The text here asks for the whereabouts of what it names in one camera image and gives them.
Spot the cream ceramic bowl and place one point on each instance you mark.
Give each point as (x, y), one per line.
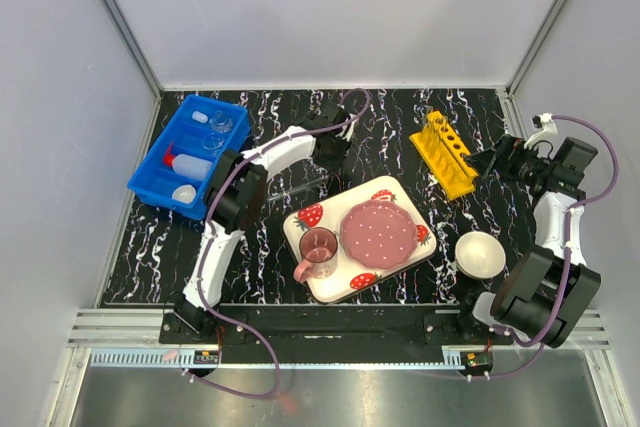
(479, 255)

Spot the strawberry pattern white tray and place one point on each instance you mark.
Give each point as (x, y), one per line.
(350, 277)

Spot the pink ghost pattern mug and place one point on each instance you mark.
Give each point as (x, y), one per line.
(318, 249)

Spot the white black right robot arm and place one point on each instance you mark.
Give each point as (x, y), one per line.
(551, 286)

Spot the blue plastic compartment bin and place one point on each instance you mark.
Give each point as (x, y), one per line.
(153, 182)

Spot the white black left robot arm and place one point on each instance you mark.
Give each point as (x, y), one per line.
(236, 194)

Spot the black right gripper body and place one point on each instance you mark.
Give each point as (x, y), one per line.
(522, 163)

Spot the glass alcohol lamp white cap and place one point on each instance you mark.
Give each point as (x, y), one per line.
(221, 122)

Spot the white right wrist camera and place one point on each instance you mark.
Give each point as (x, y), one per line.
(546, 130)

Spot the wash bottle with red cap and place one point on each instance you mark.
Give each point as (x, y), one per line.
(186, 165)

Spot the yellow test tube rack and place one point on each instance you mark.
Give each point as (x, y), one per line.
(445, 160)

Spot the pink polka dot plate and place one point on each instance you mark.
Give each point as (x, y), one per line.
(378, 235)

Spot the small clear glass beaker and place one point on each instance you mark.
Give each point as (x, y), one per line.
(214, 143)

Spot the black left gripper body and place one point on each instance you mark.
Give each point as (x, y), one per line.
(335, 156)

